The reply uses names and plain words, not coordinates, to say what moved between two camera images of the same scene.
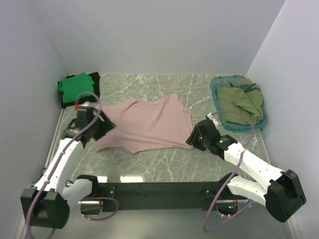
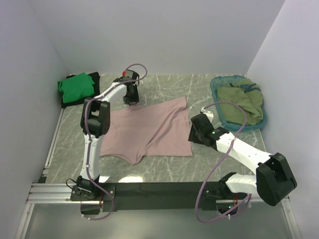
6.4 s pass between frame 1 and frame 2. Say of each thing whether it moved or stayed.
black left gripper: moved
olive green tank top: stayed
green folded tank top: stayed
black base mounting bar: stayed
